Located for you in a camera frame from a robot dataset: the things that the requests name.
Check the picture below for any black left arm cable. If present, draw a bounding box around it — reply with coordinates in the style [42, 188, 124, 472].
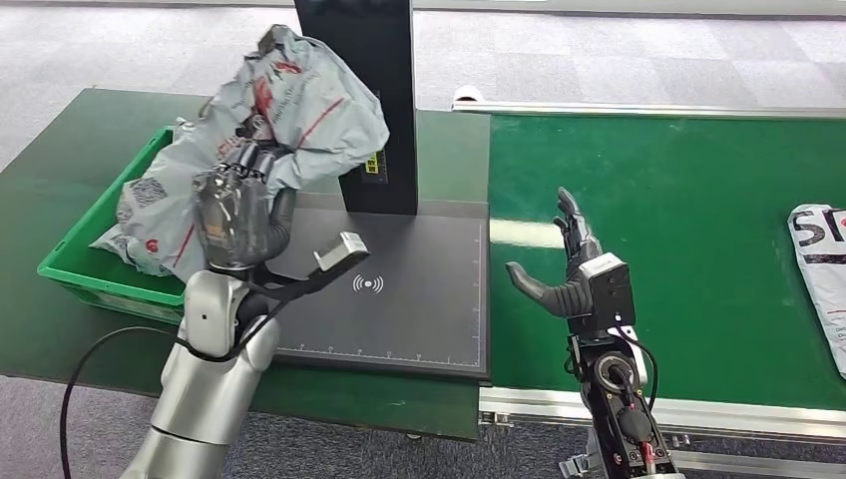
[58, 262, 345, 479]

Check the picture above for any grey package with black print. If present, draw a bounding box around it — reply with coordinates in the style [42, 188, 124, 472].
[88, 117, 200, 277]

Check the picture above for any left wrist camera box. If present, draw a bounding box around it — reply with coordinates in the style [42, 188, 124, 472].
[312, 231, 371, 274]

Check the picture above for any white package with black letters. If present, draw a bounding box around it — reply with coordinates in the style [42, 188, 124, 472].
[785, 203, 846, 382]

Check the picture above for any green conveyor belt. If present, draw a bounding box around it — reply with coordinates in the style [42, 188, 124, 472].
[487, 113, 846, 412]

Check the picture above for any black scanner base plate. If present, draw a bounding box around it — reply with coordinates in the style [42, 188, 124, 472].
[262, 192, 492, 381]

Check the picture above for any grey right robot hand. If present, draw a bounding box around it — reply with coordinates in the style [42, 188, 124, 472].
[505, 186, 605, 320]

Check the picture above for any metal conveyor bracket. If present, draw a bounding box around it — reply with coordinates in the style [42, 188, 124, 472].
[558, 429, 600, 479]

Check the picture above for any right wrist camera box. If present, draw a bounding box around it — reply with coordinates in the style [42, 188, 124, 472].
[578, 251, 637, 336]

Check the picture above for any aluminium conveyor side rail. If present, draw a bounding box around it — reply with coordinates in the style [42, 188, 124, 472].
[450, 100, 846, 121]
[477, 387, 846, 443]

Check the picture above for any black and yellow label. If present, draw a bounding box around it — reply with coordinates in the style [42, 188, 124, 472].
[362, 150, 389, 187]

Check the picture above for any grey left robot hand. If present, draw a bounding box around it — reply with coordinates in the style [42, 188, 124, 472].
[191, 142, 298, 273]

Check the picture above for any grey package with red print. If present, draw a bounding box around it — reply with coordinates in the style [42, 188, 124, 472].
[115, 24, 392, 283]

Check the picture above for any black scanner column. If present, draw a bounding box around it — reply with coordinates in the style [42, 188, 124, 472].
[293, 0, 420, 217]

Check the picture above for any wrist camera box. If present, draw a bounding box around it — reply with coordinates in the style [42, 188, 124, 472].
[312, 231, 371, 274]
[578, 251, 637, 336]

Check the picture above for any green plastic crate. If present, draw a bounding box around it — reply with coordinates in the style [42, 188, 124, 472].
[36, 125, 191, 326]

